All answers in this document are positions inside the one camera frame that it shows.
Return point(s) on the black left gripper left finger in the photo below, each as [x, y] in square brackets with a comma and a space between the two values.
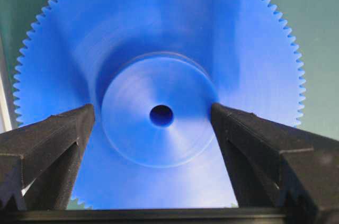
[40, 161]

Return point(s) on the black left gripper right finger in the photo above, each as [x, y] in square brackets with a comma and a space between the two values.
[269, 162]

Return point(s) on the large blue plastic gear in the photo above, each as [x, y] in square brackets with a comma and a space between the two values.
[152, 69]

